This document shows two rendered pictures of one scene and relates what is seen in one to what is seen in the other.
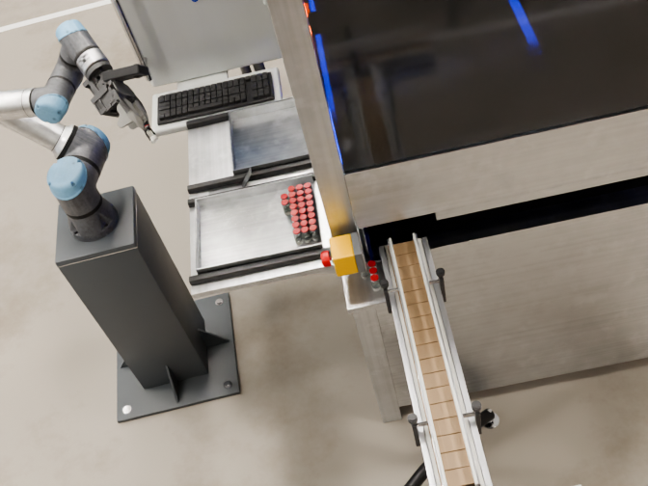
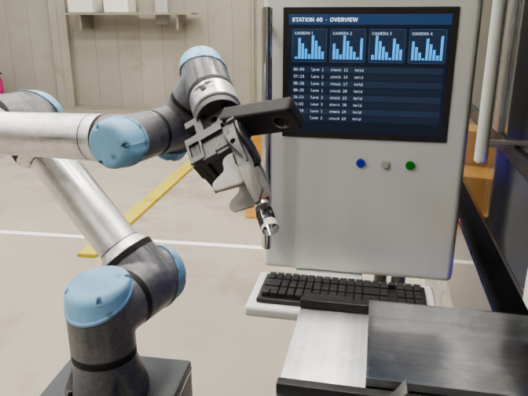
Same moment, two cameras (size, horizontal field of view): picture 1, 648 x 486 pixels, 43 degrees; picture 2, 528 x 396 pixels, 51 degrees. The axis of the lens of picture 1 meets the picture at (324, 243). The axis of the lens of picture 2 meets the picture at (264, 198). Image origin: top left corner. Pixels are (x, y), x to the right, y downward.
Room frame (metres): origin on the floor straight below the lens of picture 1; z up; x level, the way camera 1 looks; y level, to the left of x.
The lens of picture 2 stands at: (1.01, 0.28, 1.45)
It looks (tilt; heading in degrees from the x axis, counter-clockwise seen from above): 18 degrees down; 6
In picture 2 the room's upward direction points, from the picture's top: straight up
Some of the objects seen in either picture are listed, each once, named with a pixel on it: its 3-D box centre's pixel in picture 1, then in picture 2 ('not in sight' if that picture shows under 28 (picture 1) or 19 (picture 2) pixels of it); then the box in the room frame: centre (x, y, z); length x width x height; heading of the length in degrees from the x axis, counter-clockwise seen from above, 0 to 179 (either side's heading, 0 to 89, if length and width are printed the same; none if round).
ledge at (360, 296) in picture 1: (371, 285); not in sight; (1.26, -0.09, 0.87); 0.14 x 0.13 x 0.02; 84
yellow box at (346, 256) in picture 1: (346, 255); not in sight; (1.28, -0.05, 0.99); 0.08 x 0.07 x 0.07; 84
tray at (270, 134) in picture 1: (286, 132); (466, 353); (1.88, 0.02, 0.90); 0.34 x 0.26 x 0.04; 84
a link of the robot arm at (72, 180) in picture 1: (73, 184); (103, 310); (1.86, 0.66, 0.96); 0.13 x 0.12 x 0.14; 160
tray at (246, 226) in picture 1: (256, 224); not in sight; (1.55, 0.16, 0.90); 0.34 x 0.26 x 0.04; 84
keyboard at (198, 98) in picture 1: (214, 96); (342, 292); (2.24, 0.22, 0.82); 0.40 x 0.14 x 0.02; 84
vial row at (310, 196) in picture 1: (311, 211); not in sight; (1.53, 0.01, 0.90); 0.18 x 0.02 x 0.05; 174
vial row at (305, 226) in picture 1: (303, 212); not in sight; (1.54, 0.03, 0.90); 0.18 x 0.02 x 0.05; 174
